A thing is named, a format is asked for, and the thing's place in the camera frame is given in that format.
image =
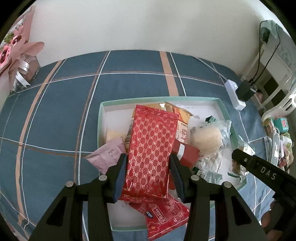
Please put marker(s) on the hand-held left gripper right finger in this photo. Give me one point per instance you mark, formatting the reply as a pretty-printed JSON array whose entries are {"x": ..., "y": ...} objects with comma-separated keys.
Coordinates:
[{"x": 179, "y": 183}]

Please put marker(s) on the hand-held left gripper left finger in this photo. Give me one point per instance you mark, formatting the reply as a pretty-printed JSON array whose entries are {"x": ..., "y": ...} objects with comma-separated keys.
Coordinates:
[{"x": 119, "y": 178}]

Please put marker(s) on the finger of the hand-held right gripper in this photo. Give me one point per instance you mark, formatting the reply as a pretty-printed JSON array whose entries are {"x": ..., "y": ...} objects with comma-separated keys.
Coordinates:
[{"x": 241, "y": 157}]

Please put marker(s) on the pink snack packet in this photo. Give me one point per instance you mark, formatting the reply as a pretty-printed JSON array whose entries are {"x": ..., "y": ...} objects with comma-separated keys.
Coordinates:
[{"x": 107, "y": 155}]

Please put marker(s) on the grey-green snack packet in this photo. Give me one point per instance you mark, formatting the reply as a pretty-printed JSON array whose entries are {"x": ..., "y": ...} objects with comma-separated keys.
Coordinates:
[{"x": 210, "y": 176}]

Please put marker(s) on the dark red small box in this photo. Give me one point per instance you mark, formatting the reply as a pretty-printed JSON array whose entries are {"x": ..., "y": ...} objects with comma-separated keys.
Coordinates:
[{"x": 187, "y": 150}]

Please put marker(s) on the red flower-print wafer packet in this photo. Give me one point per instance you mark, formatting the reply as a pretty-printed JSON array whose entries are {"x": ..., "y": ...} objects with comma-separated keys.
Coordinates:
[{"x": 161, "y": 215}]

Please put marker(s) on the clear-wrapped white bun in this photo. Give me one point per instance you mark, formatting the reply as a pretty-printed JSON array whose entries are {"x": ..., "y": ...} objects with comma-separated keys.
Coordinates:
[{"x": 207, "y": 139}]

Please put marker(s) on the red patterned snack packet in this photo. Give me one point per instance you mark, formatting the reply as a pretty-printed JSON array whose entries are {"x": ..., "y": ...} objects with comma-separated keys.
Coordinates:
[{"x": 150, "y": 150}]

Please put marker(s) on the clear packet of yellow cakes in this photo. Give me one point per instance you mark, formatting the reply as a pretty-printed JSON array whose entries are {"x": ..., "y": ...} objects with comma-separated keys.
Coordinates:
[{"x": 113, "y": 135}]

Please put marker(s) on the dark green snack packet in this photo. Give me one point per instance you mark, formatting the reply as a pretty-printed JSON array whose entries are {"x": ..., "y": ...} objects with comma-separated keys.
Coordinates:
[{"x": 211, "y": 119}]

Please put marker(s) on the orange bread packet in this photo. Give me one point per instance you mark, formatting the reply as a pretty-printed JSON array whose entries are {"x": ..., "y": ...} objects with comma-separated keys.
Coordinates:
[{"x": 180, "y": 113}]

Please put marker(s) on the mint green shallow box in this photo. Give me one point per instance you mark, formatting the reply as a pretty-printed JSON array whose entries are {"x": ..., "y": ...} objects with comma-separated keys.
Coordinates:
[{"x": 115, "y": 109}]

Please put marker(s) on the person's right hand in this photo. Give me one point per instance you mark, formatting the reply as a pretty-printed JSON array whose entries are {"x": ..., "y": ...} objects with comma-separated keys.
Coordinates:
[{"x": 267, "y": 216}]

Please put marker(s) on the pile of small toys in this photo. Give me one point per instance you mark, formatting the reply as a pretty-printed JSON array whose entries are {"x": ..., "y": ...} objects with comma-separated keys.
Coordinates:
[{"x": 282, "y": 122}]

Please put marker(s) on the black charger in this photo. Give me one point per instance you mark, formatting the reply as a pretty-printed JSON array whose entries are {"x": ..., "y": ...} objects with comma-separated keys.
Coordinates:
[{"x": 245, "y": 91}]

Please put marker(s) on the white power strip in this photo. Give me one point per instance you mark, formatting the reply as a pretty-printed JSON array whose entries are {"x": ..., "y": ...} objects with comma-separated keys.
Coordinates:
[{"x": 231, "y": 87}]

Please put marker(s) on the white plastic chair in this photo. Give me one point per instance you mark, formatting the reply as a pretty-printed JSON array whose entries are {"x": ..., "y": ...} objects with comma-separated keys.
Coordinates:
[{"x": 286, "y": 102}]

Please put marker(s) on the blue plaid bedsheet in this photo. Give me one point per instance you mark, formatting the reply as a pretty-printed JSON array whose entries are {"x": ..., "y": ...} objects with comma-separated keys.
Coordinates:
[{"x": 69, "y": 115}]

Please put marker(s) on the clear glass vase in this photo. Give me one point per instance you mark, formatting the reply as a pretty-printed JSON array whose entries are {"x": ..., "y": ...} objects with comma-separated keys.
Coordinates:
[{"x": 31, "y": 69}]

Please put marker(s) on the pink flower bouquet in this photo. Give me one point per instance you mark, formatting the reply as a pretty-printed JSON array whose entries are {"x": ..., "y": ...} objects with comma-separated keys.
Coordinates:
[{"x": 20, "y": 46}]

